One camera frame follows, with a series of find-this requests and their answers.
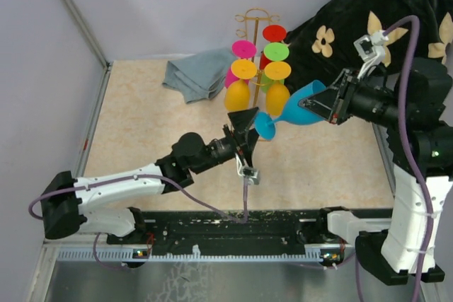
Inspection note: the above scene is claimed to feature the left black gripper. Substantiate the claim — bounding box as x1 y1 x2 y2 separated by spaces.
193 106 262 175

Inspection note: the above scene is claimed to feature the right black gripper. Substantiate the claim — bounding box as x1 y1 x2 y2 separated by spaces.
298 66 408 127

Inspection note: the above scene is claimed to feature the blue plastic wine glass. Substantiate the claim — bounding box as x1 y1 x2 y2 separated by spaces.
254 80 326 140

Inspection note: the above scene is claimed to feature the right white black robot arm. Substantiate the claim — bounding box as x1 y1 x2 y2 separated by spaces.
297 57 452 286

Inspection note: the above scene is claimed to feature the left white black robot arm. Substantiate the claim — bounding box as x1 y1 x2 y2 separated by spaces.
36 108 259 243

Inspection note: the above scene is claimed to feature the left orange plastic wine glass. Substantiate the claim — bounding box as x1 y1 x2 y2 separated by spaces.
224 59 257 112

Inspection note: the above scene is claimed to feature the orange plastic wine glass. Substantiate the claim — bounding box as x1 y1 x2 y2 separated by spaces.
224 59 257 112
264 61 291 116

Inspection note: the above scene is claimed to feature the right orange plastic wine glass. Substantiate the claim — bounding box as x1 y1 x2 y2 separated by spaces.
264 61 291 116

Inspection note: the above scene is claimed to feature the green plastic wine glass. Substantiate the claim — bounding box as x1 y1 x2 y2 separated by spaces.
260 42 291 93

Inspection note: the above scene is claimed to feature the pink plastic wine glass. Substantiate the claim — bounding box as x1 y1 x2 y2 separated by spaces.
224 40 257 88

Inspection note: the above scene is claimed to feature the red plastic wine glass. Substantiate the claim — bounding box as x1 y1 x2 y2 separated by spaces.
260 24 287 70

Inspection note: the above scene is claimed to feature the grey folded cloth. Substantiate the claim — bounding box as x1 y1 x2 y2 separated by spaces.
162 47 236 104

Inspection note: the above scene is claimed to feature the black floral blanket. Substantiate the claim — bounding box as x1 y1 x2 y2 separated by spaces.
285 0 452 93

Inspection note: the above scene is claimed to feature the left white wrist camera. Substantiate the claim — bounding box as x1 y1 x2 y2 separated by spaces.
236 156 260 185

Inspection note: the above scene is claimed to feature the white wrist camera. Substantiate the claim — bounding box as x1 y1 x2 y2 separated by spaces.
236 156 260 185
353 30 388 80

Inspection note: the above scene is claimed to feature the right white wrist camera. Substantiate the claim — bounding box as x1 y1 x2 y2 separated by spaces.
353 30 388 80

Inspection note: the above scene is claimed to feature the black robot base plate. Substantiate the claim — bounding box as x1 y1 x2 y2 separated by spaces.
107 209 345 256

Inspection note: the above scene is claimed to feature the gold wire glass rack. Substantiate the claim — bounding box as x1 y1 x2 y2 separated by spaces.
234 7 280 108

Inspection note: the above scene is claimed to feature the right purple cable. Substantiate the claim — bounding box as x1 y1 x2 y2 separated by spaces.
353 15 435 302

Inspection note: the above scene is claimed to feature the aluminium frame rail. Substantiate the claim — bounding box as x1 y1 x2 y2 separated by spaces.
38 0 109 68

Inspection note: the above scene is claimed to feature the white slotted cable duct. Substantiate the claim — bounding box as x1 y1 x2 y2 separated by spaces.
57 245 340 262

